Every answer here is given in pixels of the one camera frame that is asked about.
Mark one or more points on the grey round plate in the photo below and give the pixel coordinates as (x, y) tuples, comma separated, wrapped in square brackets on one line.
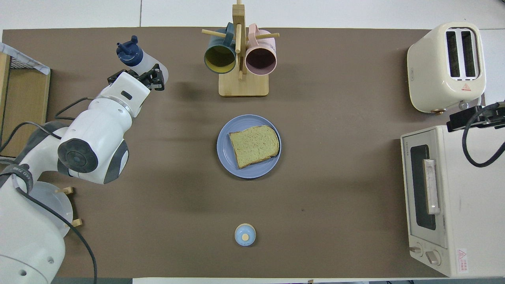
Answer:
[(55, 205)]

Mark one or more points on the wooden mug tree stand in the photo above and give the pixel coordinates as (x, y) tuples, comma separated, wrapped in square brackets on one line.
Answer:
[(244, 88)]

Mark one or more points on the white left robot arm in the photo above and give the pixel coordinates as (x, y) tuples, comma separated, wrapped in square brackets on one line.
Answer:
[(90, 130)]

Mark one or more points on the brown table mat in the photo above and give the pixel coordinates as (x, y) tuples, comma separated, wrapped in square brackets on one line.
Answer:
[(158, 138)]

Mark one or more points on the wooden two-tier shelf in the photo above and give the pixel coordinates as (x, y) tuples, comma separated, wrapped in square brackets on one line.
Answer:
[(23, 90)]

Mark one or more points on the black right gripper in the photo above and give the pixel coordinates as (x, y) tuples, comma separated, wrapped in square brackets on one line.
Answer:
[(498, 116)]

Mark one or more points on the dark teal mug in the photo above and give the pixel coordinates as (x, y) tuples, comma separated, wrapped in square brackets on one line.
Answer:
[(219, 59)]

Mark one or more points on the pink ribbed mug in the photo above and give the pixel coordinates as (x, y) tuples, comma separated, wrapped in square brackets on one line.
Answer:
[(260, 61)]

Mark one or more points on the white toaster oven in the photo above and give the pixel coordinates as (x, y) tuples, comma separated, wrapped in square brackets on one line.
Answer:
[(469, 205)]

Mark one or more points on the translucent squeeze bottle blue cap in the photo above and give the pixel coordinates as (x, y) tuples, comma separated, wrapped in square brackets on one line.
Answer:
[(150, 62)]

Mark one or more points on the blue dome shaker wooden knob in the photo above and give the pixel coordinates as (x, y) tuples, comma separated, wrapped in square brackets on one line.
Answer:
[(245, 235)]

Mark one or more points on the white grid patterned cloth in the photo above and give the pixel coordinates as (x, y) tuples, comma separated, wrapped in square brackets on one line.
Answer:
[(27, 63)]

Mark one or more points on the toasted bread slice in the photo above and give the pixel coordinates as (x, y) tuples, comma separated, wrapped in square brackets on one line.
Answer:
[(254, 146)]

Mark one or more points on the blue round plate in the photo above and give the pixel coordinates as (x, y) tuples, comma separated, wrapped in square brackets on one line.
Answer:
[(223, 150)]

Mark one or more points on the cream two-slot toaster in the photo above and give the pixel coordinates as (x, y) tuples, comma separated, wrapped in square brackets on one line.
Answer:
[(428, 75)]

